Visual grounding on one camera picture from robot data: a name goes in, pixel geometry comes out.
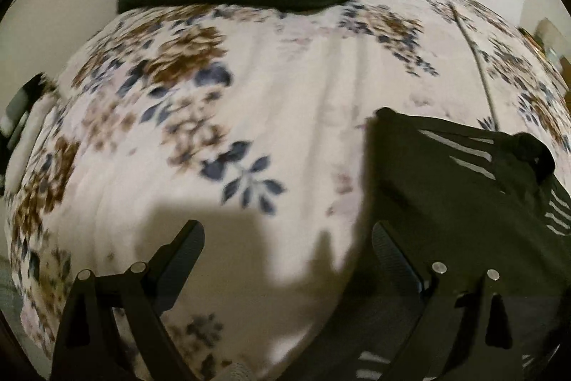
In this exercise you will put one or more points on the floral white bed cover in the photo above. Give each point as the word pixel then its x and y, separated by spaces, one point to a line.
pixel 252 122

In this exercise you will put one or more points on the black object beside bed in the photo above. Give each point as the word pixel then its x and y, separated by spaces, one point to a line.
pixel 21 103

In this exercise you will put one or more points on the black white-striped small garment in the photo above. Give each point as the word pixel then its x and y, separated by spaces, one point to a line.
pixel 474 199

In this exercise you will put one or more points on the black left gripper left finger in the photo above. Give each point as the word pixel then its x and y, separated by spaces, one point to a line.
pixel 88 344

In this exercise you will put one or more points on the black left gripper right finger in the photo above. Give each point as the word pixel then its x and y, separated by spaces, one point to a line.
pixel 463 331

